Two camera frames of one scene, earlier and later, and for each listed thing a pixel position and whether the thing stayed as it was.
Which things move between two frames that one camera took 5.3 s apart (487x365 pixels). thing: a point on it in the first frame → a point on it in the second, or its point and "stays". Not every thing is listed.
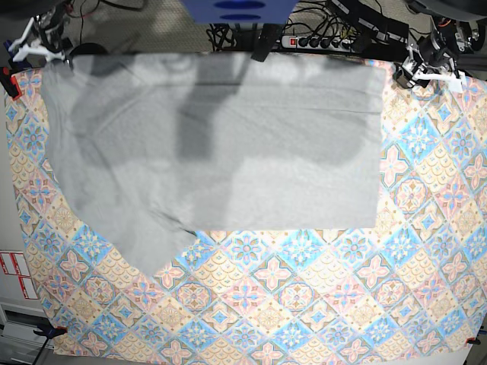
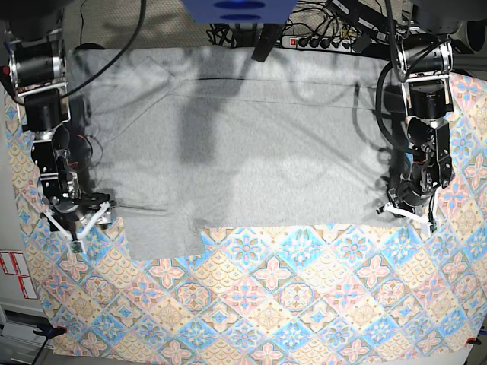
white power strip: x=317 y=43 stays
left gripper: x=53 y=39 → x=72 y=204
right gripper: x=424 y=55 → x=412 y=191
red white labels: x=14 y=263 stays
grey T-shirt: x=161 y=147 stays
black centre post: x=267 y=42 stays
